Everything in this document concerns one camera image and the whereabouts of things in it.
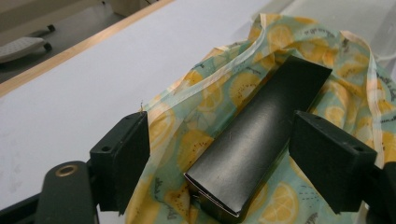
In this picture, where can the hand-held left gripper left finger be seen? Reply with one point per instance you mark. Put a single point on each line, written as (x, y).
(123, 158)

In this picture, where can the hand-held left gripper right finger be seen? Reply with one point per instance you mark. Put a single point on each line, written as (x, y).
(330, 158)

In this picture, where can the black cardboard box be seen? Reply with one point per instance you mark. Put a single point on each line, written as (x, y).
(258, 133)

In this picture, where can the orange slice print cloth bag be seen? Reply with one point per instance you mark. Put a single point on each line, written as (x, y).
(218, 90)

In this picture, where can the wooden table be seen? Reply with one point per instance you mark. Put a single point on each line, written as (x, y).
(62, 55)

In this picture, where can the grey chair base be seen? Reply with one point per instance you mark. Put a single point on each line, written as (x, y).
(18, 48)

